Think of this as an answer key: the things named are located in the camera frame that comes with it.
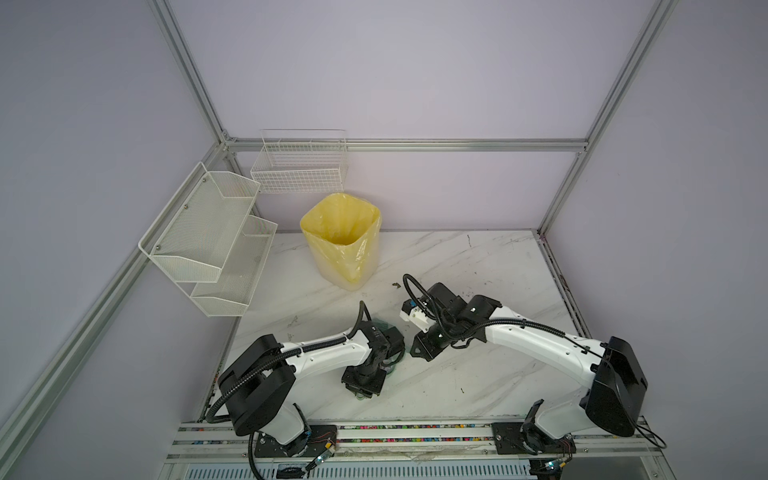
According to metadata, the green plastic dustpan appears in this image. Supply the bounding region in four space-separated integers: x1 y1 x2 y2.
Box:
376 322 406 375

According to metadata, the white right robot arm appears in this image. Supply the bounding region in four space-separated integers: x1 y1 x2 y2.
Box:
400 274 648 455

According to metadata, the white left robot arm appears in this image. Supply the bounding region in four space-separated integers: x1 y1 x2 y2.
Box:
206 321 405 457

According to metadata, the yellow lined trash bin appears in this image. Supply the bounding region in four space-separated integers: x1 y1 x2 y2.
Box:
300 193 382 291

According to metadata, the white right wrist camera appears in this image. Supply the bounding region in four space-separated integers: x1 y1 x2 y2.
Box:
399 300 436 332

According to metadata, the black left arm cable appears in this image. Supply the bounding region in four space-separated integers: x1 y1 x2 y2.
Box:
203 299 373 425

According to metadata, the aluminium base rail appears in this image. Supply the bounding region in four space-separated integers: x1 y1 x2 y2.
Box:
159 419 675 479

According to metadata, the white mesh wall shelf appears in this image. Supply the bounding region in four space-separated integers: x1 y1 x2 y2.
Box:
138 163 277 317

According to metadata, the white wire wall basket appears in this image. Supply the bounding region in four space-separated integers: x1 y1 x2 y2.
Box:
250 129 348 194

